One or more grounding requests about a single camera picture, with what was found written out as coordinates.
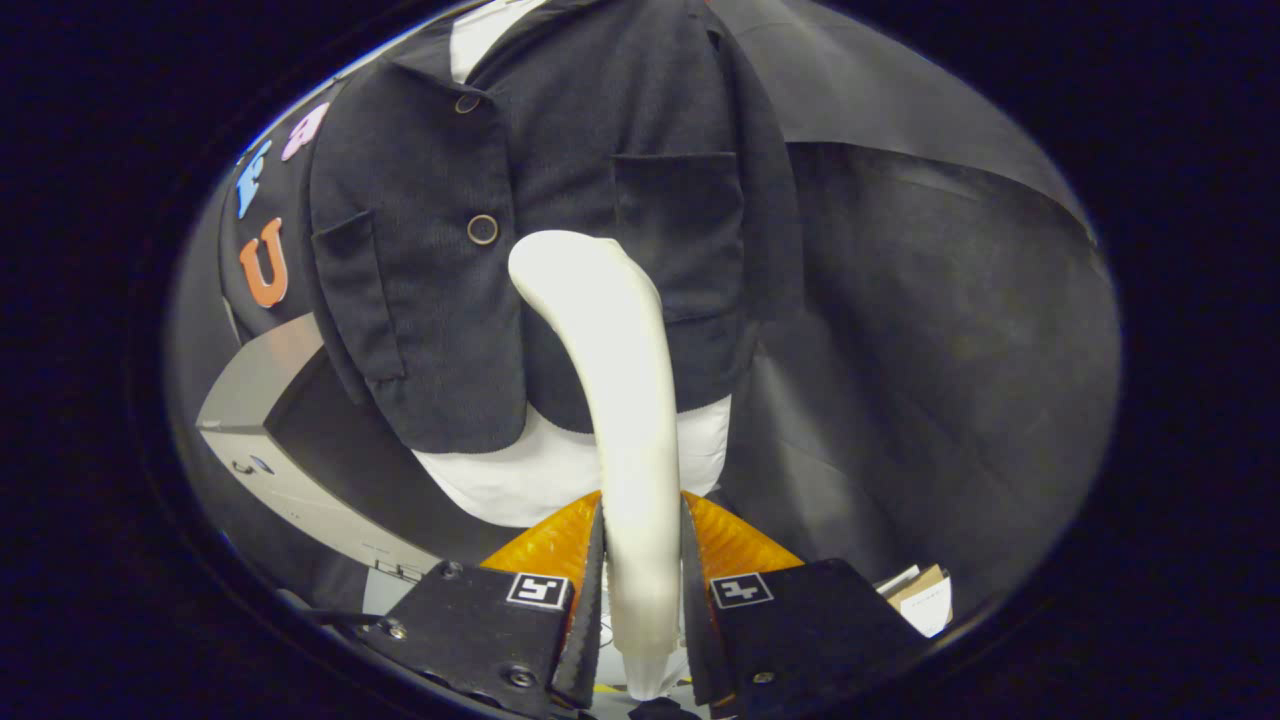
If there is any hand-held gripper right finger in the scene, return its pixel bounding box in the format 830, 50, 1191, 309
681, 490, 929, 719

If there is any grey drawer cabinet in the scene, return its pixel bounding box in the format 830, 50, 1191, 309
197, 312, 441, 583

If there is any black backdrop cloth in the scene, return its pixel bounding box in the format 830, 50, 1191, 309
165, 0, 1121, 611

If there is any white torso form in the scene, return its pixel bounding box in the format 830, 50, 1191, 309
412, 0, 734, 529

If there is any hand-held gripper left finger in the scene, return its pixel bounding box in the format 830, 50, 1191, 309
358, 490, 607, 719

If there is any black button jacket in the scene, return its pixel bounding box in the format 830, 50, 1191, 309
308, 0, 806, 456

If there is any cardboard box with papers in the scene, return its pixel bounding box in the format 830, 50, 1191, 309
875, 565, 954, 639

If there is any white garment steamer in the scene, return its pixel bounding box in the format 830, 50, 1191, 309
508, 230, 691, 701

